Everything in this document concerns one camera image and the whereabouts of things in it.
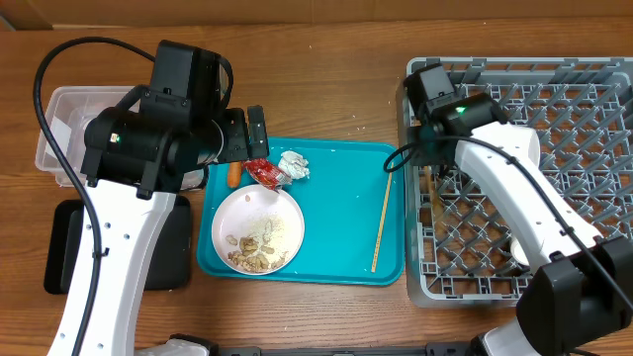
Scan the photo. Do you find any orange carrot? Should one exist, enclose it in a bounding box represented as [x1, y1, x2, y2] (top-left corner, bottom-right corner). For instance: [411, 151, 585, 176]
[226, 161, 242, 189]

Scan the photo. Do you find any red snack wrapper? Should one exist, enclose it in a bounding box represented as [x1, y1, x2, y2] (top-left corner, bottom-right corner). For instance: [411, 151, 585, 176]
[242, 158, 292, 191]

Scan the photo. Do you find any white tissue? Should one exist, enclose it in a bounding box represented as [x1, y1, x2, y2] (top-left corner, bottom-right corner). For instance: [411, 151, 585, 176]
[278, 150, 310, 180]

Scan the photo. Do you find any wooden chopstick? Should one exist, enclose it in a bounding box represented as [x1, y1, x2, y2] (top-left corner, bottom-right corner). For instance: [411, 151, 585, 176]
[371, 173, 393, 273]
[424, 166, 444, 223]

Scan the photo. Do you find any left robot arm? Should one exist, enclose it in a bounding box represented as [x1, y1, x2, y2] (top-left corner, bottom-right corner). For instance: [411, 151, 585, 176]
[49, 41, 269, 355]

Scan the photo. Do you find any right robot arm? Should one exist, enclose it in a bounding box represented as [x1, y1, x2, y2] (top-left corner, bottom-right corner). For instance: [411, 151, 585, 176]
[404, 63, 632, 355]

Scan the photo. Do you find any grey dishwasher rack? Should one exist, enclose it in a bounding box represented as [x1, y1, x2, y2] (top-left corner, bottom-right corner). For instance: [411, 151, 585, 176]
[399, 57, 632, 308]

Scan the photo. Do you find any white plate with peanuts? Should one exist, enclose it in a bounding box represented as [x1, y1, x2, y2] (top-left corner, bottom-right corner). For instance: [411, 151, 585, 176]
[211, 185, 306, 276]

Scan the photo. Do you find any black plastic tray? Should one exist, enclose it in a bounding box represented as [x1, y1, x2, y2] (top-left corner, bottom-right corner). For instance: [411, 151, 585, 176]
[44, 196, 193, 295]

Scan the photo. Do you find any clear plastic storage bin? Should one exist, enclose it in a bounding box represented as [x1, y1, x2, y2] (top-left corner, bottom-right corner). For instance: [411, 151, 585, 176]
[35, 86, 205, 190]

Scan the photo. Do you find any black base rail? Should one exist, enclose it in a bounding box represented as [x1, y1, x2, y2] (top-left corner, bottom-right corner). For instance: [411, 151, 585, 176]
[167, 333, 491, 356]

